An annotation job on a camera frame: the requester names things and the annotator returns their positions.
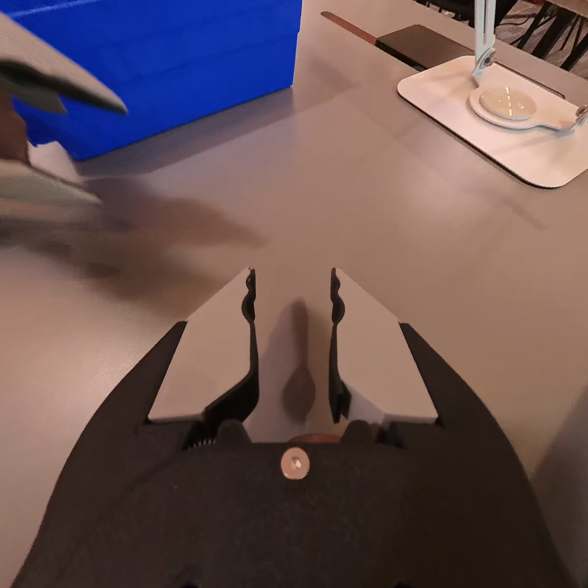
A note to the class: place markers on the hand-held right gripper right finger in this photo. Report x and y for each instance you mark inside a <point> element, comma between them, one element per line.
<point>381,367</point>

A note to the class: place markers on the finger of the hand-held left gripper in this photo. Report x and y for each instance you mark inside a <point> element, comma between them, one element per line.
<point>36,193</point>
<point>41,55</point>

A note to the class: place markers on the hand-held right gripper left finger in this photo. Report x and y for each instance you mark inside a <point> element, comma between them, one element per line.
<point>206,367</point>

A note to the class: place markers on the blue plastic bin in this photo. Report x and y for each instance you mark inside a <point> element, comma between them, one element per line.
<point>183,69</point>

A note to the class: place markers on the instruction sheet on stand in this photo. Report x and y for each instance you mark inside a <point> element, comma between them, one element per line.
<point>505,128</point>

